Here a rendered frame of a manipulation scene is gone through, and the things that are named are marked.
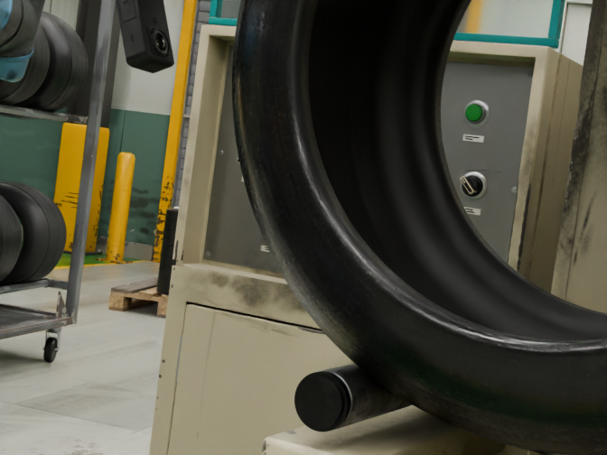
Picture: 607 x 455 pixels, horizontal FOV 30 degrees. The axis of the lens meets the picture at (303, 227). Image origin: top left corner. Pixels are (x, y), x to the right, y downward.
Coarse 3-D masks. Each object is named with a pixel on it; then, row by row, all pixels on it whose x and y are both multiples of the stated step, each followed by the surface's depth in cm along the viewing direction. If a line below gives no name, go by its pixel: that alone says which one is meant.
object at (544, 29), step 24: (216, 0) 174; (240, 0) 173; (480, 0) 155; (504, 0) 153; (528, 0) 152; (552, 0) 150; (480, 24) 155; (504, 24) 153; (528, 24) 152; (552, 24) 149; (552, 48) 151
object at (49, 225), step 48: (48, 48) 488; (96, 48) 537; (0, 96) 475; (48, 96) 510; (96, 96) 538; (96, 144) 541; (0, 192) 513; (0, 240) 473; (48, 240) 514; (0, 288) 502; (0, 336) 479; (48, 336) 541
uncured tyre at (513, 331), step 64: (256, 0) 86; (320, 0) 99; (384, 0) 107; (448, 0) 107; (256, 64) 86; (320, 64) 102; (384, 64) 109; (256, 128) 86; (320, 128) 102; (384, 128) 109; (256, 192) 87; (320, 192) 82; (384, 192) 107; (448, 192) 107; (320, 256) 83; (384, 256) 104; (448, 256) 106; (320, 320) 86; (384, 320) 80; (448, 320) 77; (512, 320) 103; (576, 320) 100; (384, 384) 84; (448, 384) 78; (512, 384) 76; (576, 384) 74; (576, 448) 77
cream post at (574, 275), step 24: (600, 0) 111; (600, 24) 111; (600, 48) 111; (600, 72) 111; (600, 96) 111; (600, 120) 111; (576, 144) 112; (600, 144) 111; (576, 168) 112; (600, 168) 111; (576, 192) 112; (600, 192) 111; (576, 216) 112; (600, 216) 111; (576, 240) 112; (600, 240) 111; (576, 264) 112; (600, 264) 111; (552, 288) 113; (576, 288) 112; (600, 288) 111
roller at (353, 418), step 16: (336, 368) 86; (352, 368) 87; (304, 384) 84; (320, 384) 83; (336, 384) 83; (352, 384) 84; (368, 384) 86; (304, 400) 84; (320, 400) 83; (336, 400) 83; (352, 400) 83; (368, 400) 86; (384, 400) 88; (400, 400) 92; (304, 416) 84; (320, 416) 83; (336, 416) 83; (352, 416) 84; (368, 416) 87
